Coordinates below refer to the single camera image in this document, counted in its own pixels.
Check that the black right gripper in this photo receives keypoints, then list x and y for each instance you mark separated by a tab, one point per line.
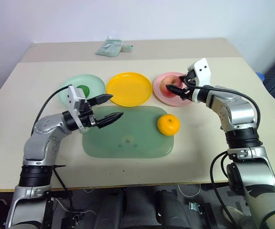
189	86

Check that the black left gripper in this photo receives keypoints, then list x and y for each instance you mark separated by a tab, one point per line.
87	117

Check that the red yellow apple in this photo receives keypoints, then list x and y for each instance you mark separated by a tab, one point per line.
169	83

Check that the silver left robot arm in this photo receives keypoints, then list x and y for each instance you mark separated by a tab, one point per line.
42	140

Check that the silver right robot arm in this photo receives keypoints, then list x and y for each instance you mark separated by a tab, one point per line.
241	114

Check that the pink round plate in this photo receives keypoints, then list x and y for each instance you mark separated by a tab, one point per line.
168	100

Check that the yellow round plate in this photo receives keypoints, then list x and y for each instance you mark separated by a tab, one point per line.
129	89

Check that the light green round plate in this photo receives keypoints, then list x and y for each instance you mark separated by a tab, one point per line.
80	89

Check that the dark green leafy vegetable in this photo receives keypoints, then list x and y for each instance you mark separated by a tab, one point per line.
84	90

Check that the green rectangular tray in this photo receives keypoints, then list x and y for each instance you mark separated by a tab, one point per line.
132	136

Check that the orange mandarin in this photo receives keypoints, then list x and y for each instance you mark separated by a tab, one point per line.
168	124

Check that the light green pouch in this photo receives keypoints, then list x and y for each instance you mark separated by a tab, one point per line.
109	48

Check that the blue round object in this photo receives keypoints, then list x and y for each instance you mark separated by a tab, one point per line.
261	75

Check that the dark rounded robot leg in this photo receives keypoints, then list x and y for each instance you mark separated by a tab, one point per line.
109	211
171	207

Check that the white sneaker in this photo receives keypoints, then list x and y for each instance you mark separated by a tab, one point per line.
235	213

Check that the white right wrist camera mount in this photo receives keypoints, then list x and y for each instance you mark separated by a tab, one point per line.
202	70

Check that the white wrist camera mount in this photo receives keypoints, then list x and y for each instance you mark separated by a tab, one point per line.
74	100
202	70

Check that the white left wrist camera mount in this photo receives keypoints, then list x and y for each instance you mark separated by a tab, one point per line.
74	100

